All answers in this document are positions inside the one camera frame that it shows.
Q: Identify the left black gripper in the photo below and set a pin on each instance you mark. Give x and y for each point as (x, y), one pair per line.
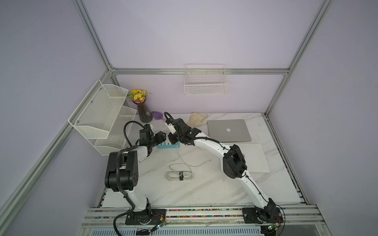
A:
(160, 137)

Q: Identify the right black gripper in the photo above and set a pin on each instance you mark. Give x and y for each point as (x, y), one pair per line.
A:
(171, 136)

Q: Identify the teal power strip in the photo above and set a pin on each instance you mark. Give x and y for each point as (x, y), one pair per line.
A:
(166, 144)

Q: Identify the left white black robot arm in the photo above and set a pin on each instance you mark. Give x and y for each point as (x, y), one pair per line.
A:
(122, 172)

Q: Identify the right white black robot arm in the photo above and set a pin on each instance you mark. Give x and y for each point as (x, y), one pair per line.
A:
(233, 165)

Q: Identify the silver apple laptop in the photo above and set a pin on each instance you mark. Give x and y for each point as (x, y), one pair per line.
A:
(229, 130)

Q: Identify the beige work glove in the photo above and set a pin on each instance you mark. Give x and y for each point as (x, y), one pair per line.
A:
(197, 119)

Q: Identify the purple pink hairbrush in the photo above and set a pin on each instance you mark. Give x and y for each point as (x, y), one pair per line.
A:
(158, 116)

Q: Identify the dark purple glass vase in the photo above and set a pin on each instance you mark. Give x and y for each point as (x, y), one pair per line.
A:
(143, 111)

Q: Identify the yellow artificial flowers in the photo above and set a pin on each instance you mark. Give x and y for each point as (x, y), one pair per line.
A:
(137, 96)

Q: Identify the white two-tier mesh shelf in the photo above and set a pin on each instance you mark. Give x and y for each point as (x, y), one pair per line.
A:
(101, 116)

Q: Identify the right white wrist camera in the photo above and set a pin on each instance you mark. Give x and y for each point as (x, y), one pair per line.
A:
(171, 128)

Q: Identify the white wire wall basket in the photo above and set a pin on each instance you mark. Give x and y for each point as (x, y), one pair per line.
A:
(205, 79)

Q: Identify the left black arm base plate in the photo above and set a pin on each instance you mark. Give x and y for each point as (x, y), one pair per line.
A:
(154, 217)

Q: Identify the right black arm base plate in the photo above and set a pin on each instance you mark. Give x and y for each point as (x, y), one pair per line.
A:
(253, 215)

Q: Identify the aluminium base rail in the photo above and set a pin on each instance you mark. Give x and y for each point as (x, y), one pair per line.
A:
(207, 216)

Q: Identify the aluminium frame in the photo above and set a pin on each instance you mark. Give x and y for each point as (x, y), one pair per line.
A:
(17, 200)

